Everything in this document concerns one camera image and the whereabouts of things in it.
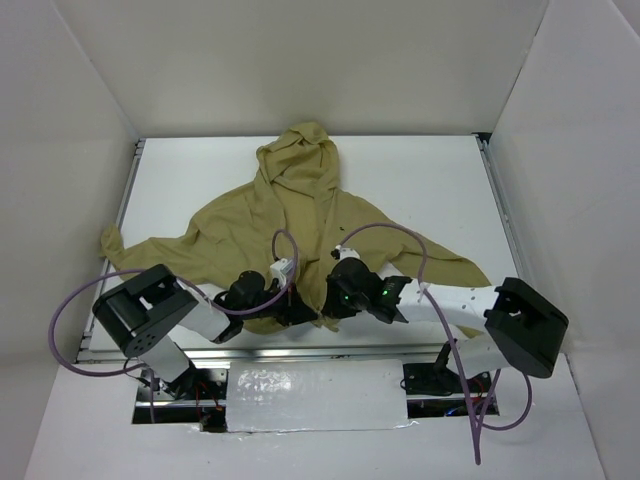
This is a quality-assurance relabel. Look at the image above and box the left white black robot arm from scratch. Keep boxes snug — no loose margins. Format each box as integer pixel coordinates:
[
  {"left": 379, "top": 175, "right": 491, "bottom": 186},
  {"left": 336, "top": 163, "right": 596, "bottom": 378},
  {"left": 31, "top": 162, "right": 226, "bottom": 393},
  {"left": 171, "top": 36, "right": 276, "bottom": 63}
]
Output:
[{"left": 92, "top": 259, "right": 318, "bottom": 399}]

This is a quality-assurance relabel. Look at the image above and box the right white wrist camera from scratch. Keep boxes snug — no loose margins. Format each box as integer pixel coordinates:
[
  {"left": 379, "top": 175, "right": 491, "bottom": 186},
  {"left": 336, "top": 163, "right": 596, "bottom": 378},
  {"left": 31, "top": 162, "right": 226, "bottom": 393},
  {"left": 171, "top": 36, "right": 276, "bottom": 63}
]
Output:
[{"left": 330, "top": 244, "right": 360, "bottom": 261}]

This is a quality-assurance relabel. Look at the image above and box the left aluminium side rail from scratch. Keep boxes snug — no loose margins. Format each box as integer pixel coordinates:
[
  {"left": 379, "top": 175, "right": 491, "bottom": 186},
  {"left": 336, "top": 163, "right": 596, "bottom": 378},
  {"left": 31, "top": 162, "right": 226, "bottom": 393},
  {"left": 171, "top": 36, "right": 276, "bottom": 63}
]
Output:
[{"left": 74, "top": 139, "right": 147, "bottom": 351}]

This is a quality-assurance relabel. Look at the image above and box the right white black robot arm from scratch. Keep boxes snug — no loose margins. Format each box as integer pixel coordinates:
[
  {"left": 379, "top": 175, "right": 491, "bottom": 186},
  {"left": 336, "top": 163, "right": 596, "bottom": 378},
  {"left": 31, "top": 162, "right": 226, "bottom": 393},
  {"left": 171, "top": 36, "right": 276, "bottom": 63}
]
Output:
[{"left": 322, "top": 257, "right": 569, "bottom": 396}]

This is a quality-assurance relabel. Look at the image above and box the tan hooded zip jacket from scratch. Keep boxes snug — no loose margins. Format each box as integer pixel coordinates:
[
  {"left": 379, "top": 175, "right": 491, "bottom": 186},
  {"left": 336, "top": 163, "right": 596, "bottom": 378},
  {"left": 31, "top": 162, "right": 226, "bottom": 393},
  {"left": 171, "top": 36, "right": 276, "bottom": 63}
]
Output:
[{"left": 101, "top": 122, "right": 490, "bottom": 312}]

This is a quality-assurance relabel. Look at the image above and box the right aluminium side rail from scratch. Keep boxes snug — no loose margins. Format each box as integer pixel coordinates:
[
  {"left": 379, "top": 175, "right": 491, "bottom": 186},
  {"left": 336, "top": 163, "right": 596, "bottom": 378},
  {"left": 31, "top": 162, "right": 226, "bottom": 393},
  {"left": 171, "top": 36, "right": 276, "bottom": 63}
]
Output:
[{"left": 473, "top": 132, "right": 536, "bottom": 287}]

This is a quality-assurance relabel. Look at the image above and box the white foil covered panel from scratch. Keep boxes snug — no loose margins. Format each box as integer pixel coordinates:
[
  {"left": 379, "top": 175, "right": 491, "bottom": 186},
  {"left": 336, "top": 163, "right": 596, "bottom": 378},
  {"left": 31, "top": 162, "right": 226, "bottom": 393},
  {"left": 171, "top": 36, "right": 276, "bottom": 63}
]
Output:
[{"left": 226, "top": 360, "right": 411, "bottom": 433}]

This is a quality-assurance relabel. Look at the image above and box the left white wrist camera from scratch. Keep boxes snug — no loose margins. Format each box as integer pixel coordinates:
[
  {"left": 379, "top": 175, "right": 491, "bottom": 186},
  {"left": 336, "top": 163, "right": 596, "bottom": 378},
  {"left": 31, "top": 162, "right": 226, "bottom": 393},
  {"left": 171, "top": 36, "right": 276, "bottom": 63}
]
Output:
[{"left": 270, "top": 258, "right": 296, "bottom": 289}]

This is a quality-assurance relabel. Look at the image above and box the aluminium side rail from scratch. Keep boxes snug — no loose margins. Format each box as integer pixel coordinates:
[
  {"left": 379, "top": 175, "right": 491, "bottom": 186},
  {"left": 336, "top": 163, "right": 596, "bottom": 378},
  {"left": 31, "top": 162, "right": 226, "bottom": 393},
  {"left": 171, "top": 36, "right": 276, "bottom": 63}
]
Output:
[
  {"left": 473, "top": 132, "right": 536, "bottom": 287},
  {"left": 74, "top": 139, "right": 147, "bottom": 351}
]

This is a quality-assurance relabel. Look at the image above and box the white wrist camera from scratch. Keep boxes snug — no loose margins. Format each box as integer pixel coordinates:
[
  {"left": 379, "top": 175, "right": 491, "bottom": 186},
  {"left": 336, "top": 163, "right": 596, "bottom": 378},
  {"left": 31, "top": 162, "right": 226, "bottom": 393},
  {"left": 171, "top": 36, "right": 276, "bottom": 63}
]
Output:
[
  {"left": 330, "top": 244, "right": 360, "bottom": 261},
  {"left": 270, "top": 258, "right": 296, "bottom": 289}
]

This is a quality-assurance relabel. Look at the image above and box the front aluminium rail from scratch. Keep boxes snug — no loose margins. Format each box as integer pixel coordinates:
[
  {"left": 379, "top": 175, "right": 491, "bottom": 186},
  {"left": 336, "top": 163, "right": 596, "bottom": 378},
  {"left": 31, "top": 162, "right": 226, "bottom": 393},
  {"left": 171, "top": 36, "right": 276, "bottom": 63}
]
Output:
[{"left": 74, "top": 344, "right": 454, "bottom": 364}]

